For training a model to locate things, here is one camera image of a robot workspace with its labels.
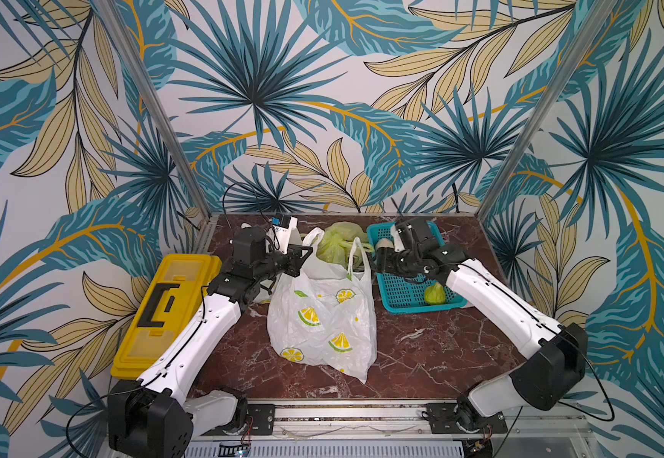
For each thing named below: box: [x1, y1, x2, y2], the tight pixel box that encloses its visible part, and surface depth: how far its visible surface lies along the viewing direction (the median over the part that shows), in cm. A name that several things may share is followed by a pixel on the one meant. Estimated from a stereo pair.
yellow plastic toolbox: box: [110, 253, 223, 380], surface depth 78 cm
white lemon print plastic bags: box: [267, 227, 378, 384], surface depth 78 cm
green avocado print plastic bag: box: [315, 221, 374, 271], surface depth 97 cm
